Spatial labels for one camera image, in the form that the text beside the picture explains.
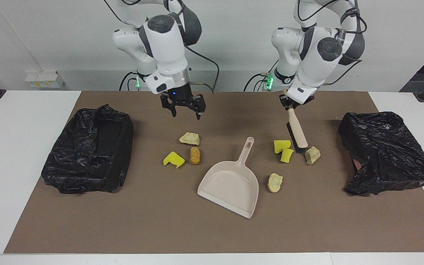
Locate white wall power strip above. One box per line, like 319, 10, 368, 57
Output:
25, 71, 65, 89

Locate beige hand brush black bristles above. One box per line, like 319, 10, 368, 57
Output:
283, 88, 309, 154

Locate black right base cable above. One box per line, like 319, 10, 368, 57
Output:
119, 71, 139, 91

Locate notched yellow sponge piece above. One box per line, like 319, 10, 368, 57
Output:
163, 151, 185, 169

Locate brown table mat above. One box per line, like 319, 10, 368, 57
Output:
4, 91, 424, 254

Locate black trash bag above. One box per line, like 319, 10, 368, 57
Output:
338, 112, 424, 196
41, 105, 134, 194

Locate black base cable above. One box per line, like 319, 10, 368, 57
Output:
243, 55, 280, 92
119, 71, 139, 91

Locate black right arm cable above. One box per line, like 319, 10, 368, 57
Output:
184, 44, 220, 95

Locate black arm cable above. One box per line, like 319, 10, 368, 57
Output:
184, 44, 220, 95
297, 0, 368, 86

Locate black left base cable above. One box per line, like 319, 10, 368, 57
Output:
243, 55, 280, 92

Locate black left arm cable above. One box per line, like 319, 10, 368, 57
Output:
297, 0, 368, 86

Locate beige plastic dustpan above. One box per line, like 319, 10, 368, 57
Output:
197, 137, 259, 219

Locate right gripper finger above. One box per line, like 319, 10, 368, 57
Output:
160, 96, 178, 118
193, 94, 207, 121

